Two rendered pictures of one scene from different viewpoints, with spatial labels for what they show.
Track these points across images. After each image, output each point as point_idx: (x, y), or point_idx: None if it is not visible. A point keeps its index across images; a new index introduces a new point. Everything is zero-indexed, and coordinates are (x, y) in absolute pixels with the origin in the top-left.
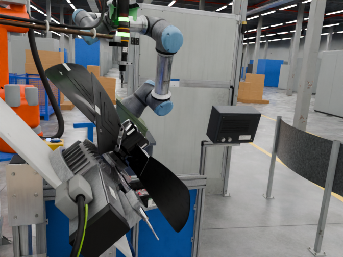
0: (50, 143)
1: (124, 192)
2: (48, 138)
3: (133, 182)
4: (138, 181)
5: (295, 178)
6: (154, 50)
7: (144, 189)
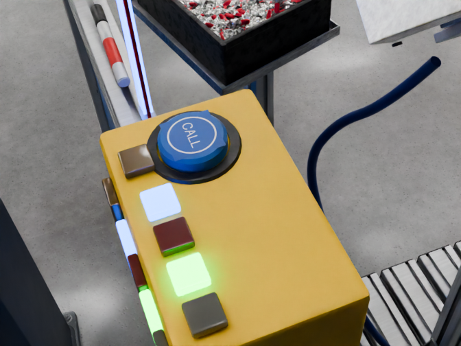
0: (251, 160)
1: (255, 43)
2: (165, 195)
3: (191, 13)
4: (180, 2)
5: None
6: None
7: (195, 7)
